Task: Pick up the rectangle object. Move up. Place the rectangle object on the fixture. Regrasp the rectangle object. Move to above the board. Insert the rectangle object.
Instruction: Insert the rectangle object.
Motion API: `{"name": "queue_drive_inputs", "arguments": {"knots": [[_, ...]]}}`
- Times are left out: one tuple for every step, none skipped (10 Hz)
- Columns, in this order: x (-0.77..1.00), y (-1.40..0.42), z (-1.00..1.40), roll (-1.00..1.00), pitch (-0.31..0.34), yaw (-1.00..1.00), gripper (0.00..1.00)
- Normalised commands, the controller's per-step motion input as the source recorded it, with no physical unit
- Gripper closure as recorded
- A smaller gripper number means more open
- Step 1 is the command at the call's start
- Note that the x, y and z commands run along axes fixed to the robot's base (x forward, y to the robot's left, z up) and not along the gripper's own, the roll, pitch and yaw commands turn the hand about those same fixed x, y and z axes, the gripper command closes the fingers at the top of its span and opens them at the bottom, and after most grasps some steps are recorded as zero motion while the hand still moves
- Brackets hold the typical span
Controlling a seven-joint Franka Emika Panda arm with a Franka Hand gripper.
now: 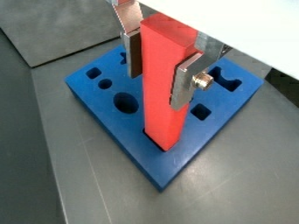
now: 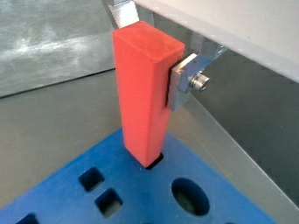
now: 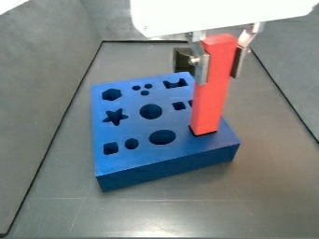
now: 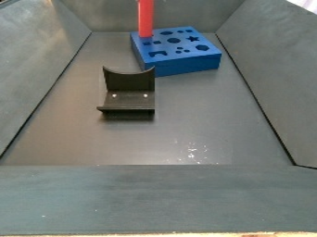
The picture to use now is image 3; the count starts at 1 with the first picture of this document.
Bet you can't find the black curved fixture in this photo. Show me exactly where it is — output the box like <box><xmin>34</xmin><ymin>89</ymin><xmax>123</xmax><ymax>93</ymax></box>
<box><xmin>174</xmin><ymin>48</ymin><xmax>195</xmax><ymax>75</ymax></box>

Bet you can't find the red rectangular block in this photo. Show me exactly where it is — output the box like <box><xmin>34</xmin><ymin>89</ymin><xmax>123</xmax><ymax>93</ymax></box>
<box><xmin>191</xmin><ymin>34</ymin><xmax>237</xmax><ymax>135</ymax></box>

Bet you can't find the blue foam shape board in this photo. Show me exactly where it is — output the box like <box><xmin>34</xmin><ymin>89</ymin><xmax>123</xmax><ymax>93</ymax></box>
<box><xmin>91</xmin><ymin>72</ymin><xmax>241</xmax><ymax>191</ymax></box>

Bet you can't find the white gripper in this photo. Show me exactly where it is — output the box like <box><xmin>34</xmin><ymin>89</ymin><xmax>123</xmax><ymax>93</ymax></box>
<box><xmin>130</xmin><ymin>0</ymin><xmax>319</xmax><ymax>85</ymax></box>

